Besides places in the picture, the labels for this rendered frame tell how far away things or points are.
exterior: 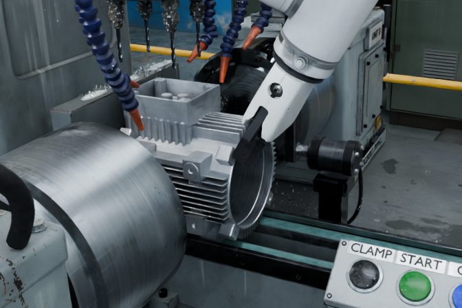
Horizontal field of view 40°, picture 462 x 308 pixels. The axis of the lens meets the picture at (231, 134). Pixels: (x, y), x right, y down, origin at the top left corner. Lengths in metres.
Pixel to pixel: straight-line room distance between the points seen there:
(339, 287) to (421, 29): 3.40
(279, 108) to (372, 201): 0.64
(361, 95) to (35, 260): 0.99
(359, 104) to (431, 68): 2.61
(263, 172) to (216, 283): 0.20
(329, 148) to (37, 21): 0.51
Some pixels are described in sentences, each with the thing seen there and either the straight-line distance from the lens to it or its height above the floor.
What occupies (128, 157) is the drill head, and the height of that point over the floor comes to 1.14.
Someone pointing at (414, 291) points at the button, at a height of 1.07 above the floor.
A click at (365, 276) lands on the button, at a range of 0.66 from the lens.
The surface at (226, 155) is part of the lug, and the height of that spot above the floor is 1.08.
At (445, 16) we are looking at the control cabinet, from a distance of 3.94.
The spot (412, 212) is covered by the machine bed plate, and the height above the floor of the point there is 0.80.
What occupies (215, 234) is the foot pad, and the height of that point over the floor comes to 0.94.
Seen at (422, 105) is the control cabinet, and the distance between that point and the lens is 4.10.
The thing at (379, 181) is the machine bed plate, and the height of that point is 0.80.
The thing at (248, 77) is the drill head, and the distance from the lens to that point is 1.17.
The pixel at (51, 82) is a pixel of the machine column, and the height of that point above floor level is 1.15.
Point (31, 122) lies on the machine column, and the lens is 1.05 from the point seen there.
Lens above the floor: 1.43
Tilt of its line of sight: 21 degrees down
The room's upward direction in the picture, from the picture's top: 2 degrees counter-clockwise
